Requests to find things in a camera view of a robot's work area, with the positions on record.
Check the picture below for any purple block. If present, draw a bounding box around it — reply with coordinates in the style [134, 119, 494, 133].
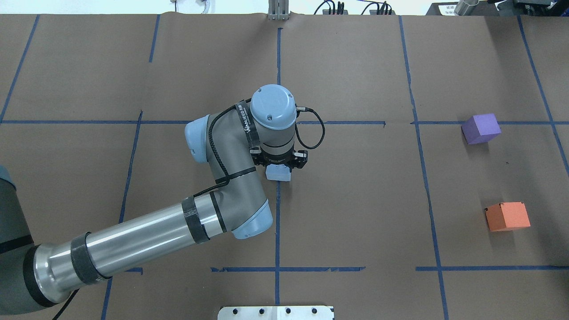
[461, 113, 501, 144]

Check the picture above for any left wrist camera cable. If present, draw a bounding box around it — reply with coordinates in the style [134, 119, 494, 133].
[295, 106, 326, 150]

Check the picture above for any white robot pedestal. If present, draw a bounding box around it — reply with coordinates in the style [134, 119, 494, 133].
[217, 305, 336, 320]

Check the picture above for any orange block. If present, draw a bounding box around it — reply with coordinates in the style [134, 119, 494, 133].
[485, 202, 531, 232]

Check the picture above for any metal cup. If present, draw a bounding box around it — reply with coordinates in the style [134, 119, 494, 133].
[454, 0, 480, 16]

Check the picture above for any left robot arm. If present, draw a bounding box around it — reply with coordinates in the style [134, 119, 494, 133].
[1, 84, 311, 316]

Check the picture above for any light blue block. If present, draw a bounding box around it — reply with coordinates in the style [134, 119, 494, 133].
[265, 164, 292, 182]

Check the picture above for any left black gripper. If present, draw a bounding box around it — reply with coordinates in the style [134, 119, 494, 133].
[250, 148, 308, 170]

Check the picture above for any aluminium frame post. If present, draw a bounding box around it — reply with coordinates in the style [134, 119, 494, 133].
[268, 0, 290, 21]

